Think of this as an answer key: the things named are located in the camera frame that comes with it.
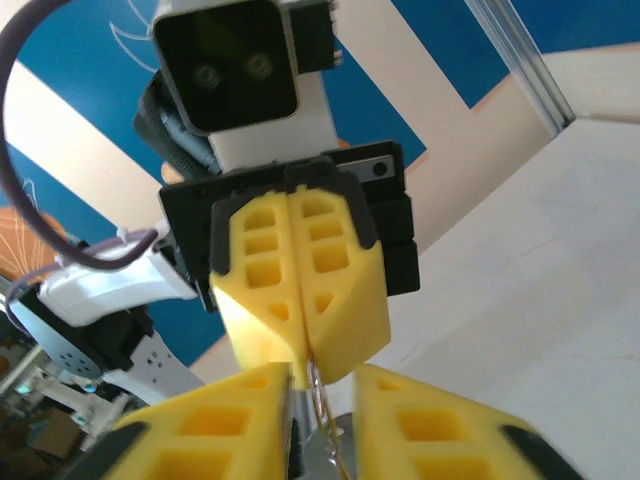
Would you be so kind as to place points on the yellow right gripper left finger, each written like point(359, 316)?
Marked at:
point(210, 395)

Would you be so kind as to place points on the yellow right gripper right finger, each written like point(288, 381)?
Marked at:
point(380, 425)

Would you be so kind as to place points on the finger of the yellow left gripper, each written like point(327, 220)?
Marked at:
point(250, 320)
point(350, 320)

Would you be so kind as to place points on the white background machine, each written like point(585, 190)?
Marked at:
point(60, 395)

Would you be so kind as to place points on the brown cardboard box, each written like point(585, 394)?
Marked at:
point(55, 430)

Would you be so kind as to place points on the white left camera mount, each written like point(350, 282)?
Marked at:
point(300, 135)

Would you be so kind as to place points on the aluminium frame post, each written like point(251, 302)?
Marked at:
point(530, 65)

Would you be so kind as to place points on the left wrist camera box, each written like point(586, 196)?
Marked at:
point(225, 65)

